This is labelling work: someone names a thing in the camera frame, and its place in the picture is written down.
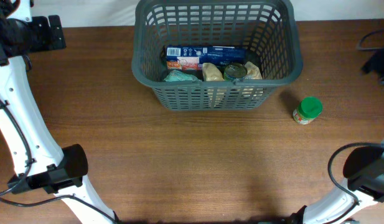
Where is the silver tin can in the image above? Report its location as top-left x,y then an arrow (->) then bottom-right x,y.
223,63 -> 247,82

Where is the green lid glass jar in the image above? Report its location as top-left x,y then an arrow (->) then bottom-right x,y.
293,96 -> 323,125

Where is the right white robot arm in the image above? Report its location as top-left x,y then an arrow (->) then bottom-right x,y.
281,139 -> 384,224

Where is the tan paper pouch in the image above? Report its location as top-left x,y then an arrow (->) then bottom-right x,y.
201,60 -> 263,105

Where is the teal wet wipes pack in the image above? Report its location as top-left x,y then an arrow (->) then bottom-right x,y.
164,70 -> 200,82

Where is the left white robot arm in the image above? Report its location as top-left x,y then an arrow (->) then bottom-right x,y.
0,0 -> 119,223

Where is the blue cardboard food box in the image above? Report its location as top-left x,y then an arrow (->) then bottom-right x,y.
165,45 -> 246,70

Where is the grey plastic shopping basket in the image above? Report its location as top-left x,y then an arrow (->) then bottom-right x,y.
132,0 -> 302,111

